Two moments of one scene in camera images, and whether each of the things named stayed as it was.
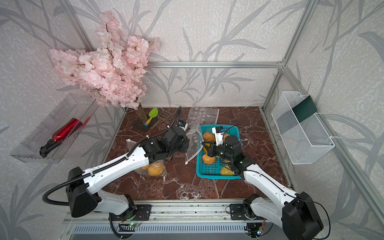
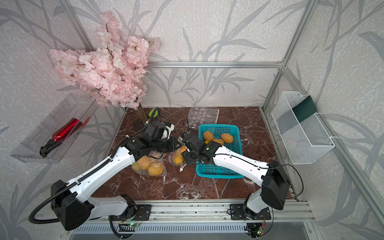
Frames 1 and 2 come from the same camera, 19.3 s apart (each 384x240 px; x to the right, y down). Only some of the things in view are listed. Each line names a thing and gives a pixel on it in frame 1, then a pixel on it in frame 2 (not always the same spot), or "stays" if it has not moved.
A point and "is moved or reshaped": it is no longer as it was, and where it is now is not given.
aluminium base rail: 170,210 stays
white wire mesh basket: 304,142 stays
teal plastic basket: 212,171 stays
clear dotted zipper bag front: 157,168 stays
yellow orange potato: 207,159 is moved or reshaped
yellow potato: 155,169 stays
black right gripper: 210,150 to 185,154
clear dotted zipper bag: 196,143 is moved or reshaped
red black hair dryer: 60,135 stays
